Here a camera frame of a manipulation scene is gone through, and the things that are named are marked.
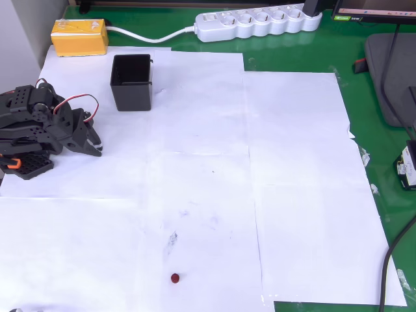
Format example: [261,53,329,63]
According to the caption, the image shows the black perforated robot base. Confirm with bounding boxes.
[0,151,55,181]

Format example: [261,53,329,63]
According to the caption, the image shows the black square cup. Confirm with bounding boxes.
[109,54,155,112]

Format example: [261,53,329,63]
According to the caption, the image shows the yellow cardboard box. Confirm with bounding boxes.
[51,18,110,58]

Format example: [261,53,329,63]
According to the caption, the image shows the black white small device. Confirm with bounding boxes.
[393,139,416,192]

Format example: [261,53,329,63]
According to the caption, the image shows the orange clamp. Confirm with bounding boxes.
[0,155,22,170]

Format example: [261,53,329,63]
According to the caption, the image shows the white power strip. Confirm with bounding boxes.
[194,3,323,44]

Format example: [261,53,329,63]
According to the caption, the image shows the black plug adapter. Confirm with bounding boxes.
[303,0,323,18]

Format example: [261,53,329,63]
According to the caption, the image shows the red black tag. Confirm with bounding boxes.
[352,57,370,75]

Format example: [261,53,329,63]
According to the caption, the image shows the black screen with green sticker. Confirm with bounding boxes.
[331,0,416,25]

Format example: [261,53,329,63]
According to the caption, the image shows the red white servo wire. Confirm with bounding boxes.
[53,94,100,123]

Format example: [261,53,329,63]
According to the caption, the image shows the white power cable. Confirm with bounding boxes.
[105,25,198,44]

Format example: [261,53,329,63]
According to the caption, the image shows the thick black cable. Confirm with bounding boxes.
[378,214,416,312]

